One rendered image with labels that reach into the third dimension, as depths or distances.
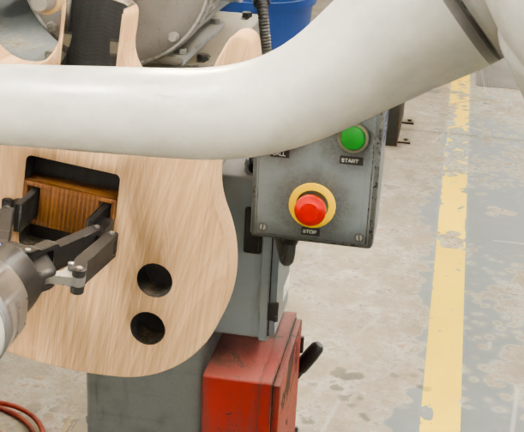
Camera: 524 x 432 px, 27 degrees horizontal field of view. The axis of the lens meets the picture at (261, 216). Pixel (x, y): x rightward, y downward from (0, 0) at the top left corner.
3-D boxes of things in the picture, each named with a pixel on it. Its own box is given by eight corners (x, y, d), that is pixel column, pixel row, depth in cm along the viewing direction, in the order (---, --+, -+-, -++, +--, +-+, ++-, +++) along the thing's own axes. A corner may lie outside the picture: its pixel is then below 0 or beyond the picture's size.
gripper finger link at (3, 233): (7, 285, 98) (-10, 285, 97) (11, 233, 108) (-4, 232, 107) (9, 247, 96) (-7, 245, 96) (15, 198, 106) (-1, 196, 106)
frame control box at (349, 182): (243, 208, 165) (250, 42, 155) (383, 224, 162) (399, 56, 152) (207, 274, 142) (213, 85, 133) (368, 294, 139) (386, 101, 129)
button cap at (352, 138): (340, 145, 134) (342, 123, 133) (364, 147, 133) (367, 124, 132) (340, 148, 133) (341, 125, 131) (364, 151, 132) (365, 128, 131)
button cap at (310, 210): (297, 214, 139) (298, 186, 137) (328, 218, 138) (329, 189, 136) (292, 225, 135) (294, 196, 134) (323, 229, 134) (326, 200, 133)
